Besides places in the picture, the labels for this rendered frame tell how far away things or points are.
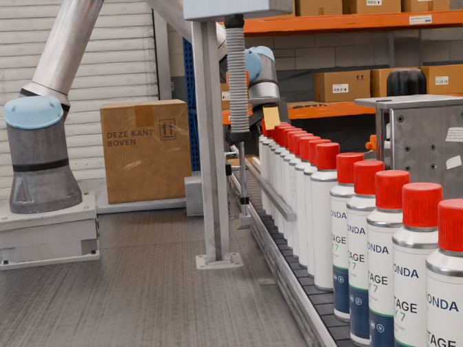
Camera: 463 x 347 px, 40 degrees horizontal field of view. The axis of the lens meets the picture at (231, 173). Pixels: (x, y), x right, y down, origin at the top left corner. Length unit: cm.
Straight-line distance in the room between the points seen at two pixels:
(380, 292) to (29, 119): 89
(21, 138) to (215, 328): 62
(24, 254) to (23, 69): 432
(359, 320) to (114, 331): 39
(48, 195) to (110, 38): 430
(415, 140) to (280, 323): 33
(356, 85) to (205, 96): 427
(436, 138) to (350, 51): 540
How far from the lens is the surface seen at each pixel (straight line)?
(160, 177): 178
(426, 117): 79
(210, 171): 117
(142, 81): 558
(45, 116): 134
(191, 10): 112
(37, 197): 134
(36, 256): 133
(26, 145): 134
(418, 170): 80
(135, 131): 177
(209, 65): 116
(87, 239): 132
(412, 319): 57
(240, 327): 93
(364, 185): 69
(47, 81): 149
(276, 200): 113
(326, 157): 87
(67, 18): 150
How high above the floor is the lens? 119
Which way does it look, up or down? 9 degrees down
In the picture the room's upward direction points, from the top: 3 degrees counter-clockwise
